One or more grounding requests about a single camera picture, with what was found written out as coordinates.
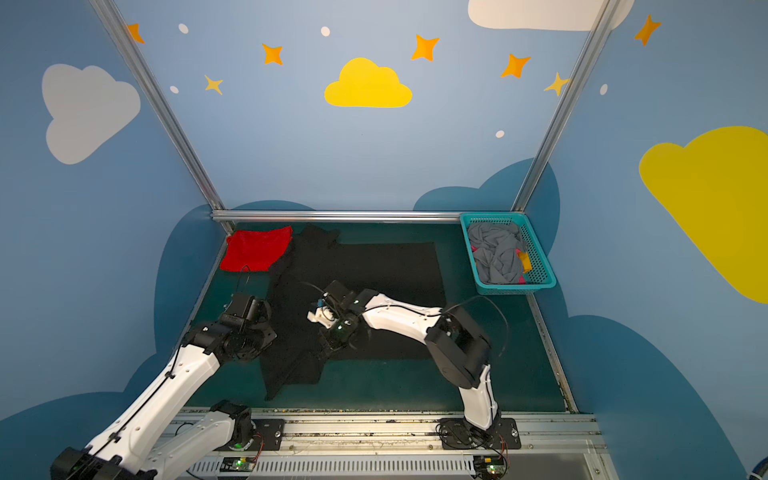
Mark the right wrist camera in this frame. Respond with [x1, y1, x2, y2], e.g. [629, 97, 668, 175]
[307, 280, 357, 330]

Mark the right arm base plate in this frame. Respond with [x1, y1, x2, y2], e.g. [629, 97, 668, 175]
[436, 417, 522, 451]

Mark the aluminium corner post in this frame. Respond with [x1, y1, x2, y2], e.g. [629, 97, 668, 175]
[89, 0, 225, 210]
[511, 0, 621, 212]

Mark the horizontal aluminium frame rail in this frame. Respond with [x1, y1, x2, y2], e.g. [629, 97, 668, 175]
[211, 210, 462, 224]

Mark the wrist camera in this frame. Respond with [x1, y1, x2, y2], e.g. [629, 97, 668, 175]
[219, 292, 272, 330]
[307, 280, 357, 330]

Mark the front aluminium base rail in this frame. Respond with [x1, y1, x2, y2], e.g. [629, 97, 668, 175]
[156, 408, 617, 479]

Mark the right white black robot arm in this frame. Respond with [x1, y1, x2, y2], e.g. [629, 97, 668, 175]
[307, 282, 499, 431]

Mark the green circuit board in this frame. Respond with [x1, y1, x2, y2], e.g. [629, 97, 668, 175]
[472, 456, 508, 480]
[220, 457, 257, 473]

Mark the grey t shirt in basket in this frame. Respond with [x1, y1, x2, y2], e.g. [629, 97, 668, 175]
[467, 222, 527, 285]

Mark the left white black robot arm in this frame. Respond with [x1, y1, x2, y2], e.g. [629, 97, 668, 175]
[50, 318, 277, 479]

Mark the right green circuit board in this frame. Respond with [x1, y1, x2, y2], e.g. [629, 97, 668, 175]
[472, 456, 508, 480]

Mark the left aluminium corner post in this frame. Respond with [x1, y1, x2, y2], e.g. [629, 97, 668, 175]
[89, 0, 225, 210]

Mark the yellow garment in basket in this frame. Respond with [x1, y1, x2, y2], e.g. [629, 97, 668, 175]
[516, 250, 533, 273]

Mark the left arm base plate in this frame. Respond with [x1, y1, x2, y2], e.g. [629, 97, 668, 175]
[217, 418, 285, 452]

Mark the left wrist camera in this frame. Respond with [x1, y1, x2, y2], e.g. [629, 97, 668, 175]
[219, 292, 272, 330]

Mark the right aluminium corner post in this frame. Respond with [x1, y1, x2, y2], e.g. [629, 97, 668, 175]
[511, 0, 621, 212]

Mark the red folded t shirt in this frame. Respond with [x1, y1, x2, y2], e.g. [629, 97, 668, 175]
[219, 226, 293, 273]

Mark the teal plastic basket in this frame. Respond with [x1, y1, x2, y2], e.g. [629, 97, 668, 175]
[460, 212, 557, 295]

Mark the floor rail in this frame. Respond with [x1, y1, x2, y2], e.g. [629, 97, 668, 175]
[176, 240, 227, 348]
[526, 294, 579, 414]

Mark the right side floor rail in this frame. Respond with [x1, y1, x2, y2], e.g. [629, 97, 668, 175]
[526, 294, 579, 414]

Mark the black printed t shirt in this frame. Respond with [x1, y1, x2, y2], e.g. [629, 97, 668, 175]
[260, 225, 446, 400]

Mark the left green circuit board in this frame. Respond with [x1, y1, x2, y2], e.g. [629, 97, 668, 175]
[220, 457, 257, 473]

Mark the left side floor rail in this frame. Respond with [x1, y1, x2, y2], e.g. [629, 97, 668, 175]
[176, 240, 227, 348]

